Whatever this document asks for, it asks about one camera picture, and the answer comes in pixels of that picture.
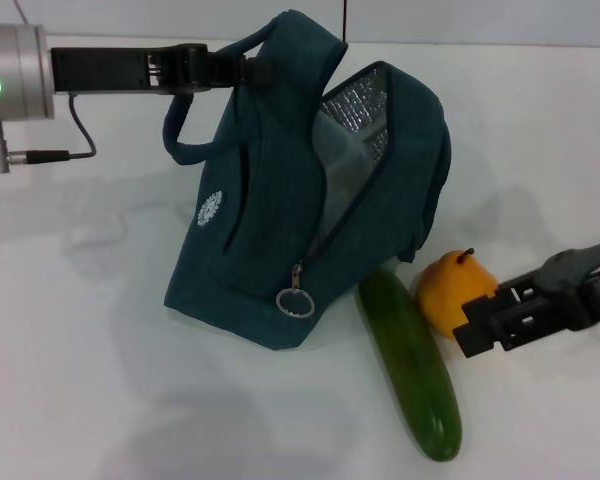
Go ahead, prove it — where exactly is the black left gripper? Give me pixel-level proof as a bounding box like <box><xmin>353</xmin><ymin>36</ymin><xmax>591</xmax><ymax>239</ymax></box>
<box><xmin>50</xmin><ymin>43</ymin><xmax>274</xmax><ymax>97</ymax></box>

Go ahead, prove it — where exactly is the teal fabric lunch bag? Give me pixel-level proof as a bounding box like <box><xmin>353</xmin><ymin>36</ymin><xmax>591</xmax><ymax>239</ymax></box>
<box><xmin>162</xmin><ymin>8</ymin><xmax>454</xmax><ymax>351</ymax></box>

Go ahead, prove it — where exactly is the green cucumber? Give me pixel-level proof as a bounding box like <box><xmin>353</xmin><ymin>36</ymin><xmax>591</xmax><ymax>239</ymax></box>
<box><xmin>357</xmin><ymin>267</ymin><xmax>464</xmax><ymax>462</ymax></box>

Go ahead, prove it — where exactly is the dark left gripper cable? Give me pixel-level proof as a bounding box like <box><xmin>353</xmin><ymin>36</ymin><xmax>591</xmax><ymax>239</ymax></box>
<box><xmin>8</xmin><ymin>94</ymin><xmax>97</xmax><ymax>164</ymax></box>

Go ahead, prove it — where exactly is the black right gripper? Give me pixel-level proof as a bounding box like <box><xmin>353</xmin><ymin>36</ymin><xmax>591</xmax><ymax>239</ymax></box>
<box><xmin>452</xmin><ymin>238</ymin><xmax>600</xmax><ymax>357</ymax></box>

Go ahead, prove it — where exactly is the orange yellow pear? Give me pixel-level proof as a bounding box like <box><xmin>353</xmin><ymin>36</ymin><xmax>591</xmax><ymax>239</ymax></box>
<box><xmin>415</xmin><ymin>248</ymin><xmax>501</xmax><ymax>342</ymax></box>

